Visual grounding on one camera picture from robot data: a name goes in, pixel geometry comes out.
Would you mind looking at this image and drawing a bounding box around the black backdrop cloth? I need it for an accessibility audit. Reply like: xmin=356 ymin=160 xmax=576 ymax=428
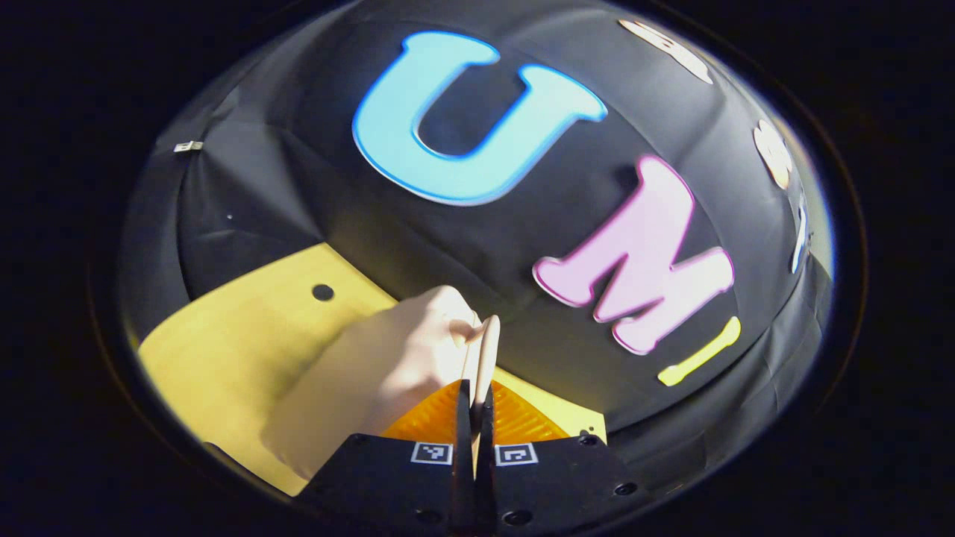
xmin=119 ymin=0 xmax=835 ymax=486

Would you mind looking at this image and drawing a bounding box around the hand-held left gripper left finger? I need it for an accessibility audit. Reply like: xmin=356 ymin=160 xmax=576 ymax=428
xmin=297 ymin=378 xmax=475 ymax=536

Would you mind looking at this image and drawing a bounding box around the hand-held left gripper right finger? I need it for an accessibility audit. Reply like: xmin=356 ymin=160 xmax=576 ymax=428
xmin=477 ymin=379 xmax=661 ymax=536

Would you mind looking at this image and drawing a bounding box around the beige hard-shell suitcase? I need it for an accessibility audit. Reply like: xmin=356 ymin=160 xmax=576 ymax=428
xmin=260 ymin=285 xmax=502 ymax=482

